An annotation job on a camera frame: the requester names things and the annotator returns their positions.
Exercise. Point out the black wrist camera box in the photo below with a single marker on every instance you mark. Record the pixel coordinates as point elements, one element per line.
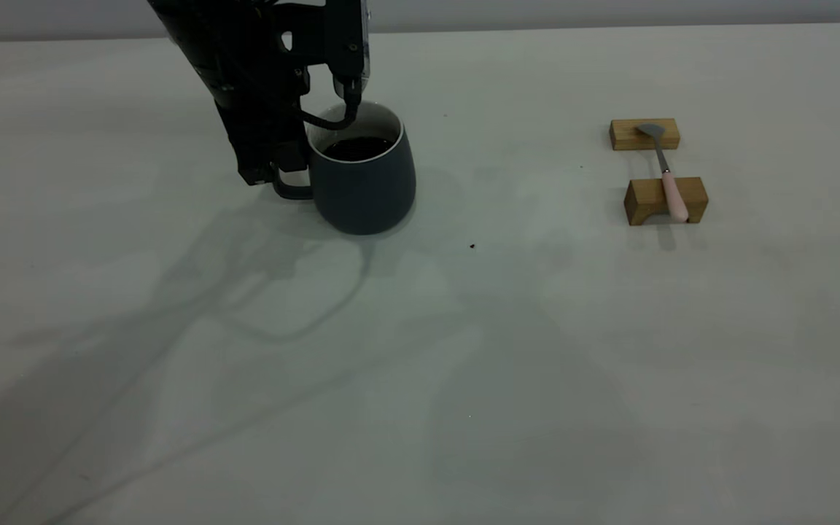
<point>347,40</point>

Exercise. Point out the flat rectangular wooden block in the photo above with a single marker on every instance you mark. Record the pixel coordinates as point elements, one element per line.
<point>628,137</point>

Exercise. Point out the arched wooden block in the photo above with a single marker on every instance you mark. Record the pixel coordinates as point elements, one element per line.
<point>646,197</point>

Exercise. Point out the dark grey ceramic mug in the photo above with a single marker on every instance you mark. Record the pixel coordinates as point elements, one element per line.
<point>365,189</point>

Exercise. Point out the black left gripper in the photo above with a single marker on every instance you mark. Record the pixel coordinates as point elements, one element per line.
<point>252,58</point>

